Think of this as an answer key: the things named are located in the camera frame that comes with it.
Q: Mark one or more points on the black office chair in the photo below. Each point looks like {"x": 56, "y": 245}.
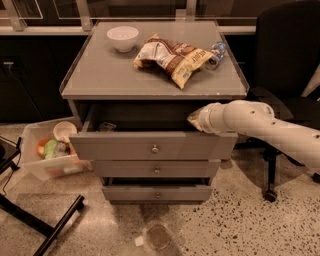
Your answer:
{"x": 287, "y": 54}

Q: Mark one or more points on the grey middle drawer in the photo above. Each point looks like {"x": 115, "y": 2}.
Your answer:
{"x": 159, "y": 168}

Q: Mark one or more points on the grey top drawer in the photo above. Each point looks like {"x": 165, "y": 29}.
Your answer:
{"x": 148, "y": 131}

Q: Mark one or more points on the white card packet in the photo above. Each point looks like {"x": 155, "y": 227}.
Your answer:
{"x": 106, "y": 127}

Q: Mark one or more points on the clear plastic water bottle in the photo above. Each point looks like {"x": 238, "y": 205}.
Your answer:
{"x": 217, "y": 51}

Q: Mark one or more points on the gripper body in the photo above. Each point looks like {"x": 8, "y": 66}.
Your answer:
{"x": 207, "y": 120}

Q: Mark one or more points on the grey drawer cabinet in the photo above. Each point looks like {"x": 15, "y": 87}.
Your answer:
{"x": 102, "y": 74}

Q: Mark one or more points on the black stand base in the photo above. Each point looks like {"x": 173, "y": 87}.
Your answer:
{"x": 9, "y": 150}

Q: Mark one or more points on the white ceramic bowl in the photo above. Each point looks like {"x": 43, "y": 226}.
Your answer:
{"x": 123, "y": 38}

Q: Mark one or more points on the round floor plate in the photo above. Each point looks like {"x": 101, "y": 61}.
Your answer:
{"x": 158, "y": 236}

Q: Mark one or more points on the grey bottom drawer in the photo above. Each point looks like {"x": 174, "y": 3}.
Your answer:
{"x": 156, "y": 189}

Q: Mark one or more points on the grey drawer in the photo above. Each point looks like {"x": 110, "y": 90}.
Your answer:
{"x": 159, "y": 168}
{"x": 148, "y": 131}
{"x": 156, "y": 189}

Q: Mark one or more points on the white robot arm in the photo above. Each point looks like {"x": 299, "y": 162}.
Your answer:
{"x": 257, "y": 119}

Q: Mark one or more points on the orange fruit in bin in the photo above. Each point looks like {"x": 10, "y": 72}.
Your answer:
{"x": 41, "y": 146}

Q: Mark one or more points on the small white paper scrap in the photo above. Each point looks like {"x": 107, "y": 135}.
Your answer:
{"x": 139, "y": 241}

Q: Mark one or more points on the clear plastic storage bin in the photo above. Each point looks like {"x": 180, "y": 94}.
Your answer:
{"x": 36, "y": 135}

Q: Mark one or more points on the brown yellow chip bag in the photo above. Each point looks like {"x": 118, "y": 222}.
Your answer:
{"x": 179, "y": 60}

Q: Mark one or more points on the green item in bin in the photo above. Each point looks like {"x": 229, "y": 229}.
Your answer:
{"x": 50, "y": 149}

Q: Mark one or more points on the white cup in bin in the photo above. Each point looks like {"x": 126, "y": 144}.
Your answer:
{"x": 63, "y": 130}

